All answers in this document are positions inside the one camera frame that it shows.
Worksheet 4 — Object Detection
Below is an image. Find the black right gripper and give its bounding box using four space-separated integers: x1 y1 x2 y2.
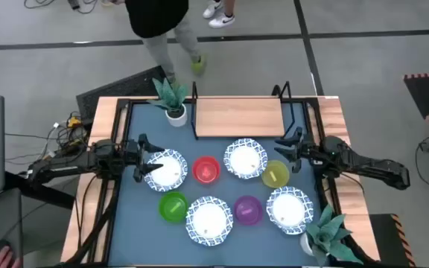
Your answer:
273 126 327 174

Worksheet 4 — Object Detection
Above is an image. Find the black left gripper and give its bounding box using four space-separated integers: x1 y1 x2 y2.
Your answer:
119 133 165 183

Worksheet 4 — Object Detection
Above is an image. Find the blue patterned paper bowl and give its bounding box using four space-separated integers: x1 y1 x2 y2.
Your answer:
143 148 188 193
223 138 269 180
185 196 234 247
265 185 314 235

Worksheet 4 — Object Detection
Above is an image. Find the yellow plastic bowl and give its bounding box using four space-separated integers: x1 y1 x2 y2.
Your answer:
261 159 290 189

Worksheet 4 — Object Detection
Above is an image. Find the green plastic bowl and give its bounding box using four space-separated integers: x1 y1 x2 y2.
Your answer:
158 191 188 224

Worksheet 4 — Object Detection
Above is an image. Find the red plastic bowl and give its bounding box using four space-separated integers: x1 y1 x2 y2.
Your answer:
191 155 222 185

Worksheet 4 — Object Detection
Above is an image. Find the purple plastic bowl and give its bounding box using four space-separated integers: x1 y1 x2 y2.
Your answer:
233 195 264 226

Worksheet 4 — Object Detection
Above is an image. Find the snake plant in white pot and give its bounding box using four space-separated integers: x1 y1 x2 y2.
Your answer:
147 77 190 128
299 203 364 267

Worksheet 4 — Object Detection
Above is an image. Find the blue-grey table mat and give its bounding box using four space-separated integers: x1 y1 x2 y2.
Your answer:
108 102 331 267

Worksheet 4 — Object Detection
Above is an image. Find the person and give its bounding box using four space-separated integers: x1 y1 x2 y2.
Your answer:
202 0 237 30
124 0 207 85

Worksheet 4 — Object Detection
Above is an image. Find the black table frame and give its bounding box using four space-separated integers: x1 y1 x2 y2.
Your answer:
63 97 379 268

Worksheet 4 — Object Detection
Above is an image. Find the wooden shelf with black frame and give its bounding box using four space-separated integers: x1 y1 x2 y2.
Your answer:
190 80 301 141

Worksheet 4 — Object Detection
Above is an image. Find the black floor cable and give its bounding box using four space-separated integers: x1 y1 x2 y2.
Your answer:
23 0 100 15

